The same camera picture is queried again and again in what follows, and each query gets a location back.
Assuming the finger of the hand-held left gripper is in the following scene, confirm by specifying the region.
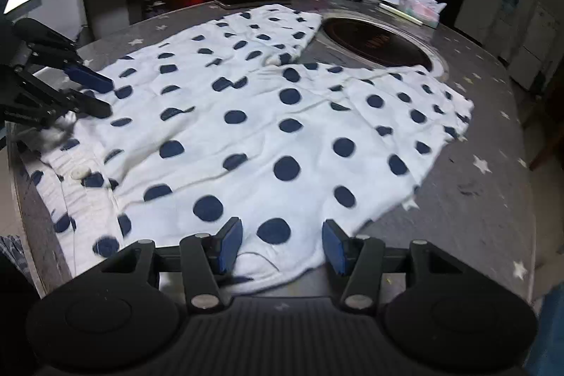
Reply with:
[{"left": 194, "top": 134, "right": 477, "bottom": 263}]
[
  {"left": 0, "top": 65, "right": 112, "bottom": 127},
  {"left": 12, "top": 18, "right": 114, "bottom": 94}
]

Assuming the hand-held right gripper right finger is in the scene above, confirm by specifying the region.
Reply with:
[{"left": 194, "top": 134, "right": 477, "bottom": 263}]
[{"left": 321, "top": 219, "right": 468, "bottom": 312}]

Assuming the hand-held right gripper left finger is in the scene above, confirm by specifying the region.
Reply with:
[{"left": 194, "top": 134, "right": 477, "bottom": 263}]
[{"left": 100, "top": 217, "right": 244, "bottom": 313}]

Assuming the white polka dot garment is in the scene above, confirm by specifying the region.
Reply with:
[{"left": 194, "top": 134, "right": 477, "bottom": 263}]
[{"left": 18, "top": 4, "right": 475, "bottom": 296}]

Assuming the grey star-printed tablecloth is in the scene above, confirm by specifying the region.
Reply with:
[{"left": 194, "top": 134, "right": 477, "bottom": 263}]
[{"left": 6, "top": 0, "right": 542, "bottom": 303}]

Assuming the black phone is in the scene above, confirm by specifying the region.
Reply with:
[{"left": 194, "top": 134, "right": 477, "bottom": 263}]
[{"left": 214, "top": 0, "right": 292, "bottom": 10}]

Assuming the round black induction cooktop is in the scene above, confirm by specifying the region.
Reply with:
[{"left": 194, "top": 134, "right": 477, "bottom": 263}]
[{"left": 308, "top": 10, "right": 447, "bottom": 78}]

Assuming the blue cloth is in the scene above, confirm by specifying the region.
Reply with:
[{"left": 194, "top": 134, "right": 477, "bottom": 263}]
[{"left": 526, "top": 283, "right": 564, "bottom": 376}]

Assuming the pale yellow pen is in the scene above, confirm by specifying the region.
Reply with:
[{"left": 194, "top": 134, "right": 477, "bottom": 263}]
[{"left": 378, "top": 2, "right": 424, "bottom": 26}]

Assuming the plastic bag of tissues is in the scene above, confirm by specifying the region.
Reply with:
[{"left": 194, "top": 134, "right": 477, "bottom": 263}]
[{"left": 398, "top": 0, "right": 447, "bottom": 29}]

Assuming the white appliance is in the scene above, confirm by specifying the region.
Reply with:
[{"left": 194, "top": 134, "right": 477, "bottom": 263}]
[{"left": 497, "top": 0, "right": 563, "bottom": 91}]

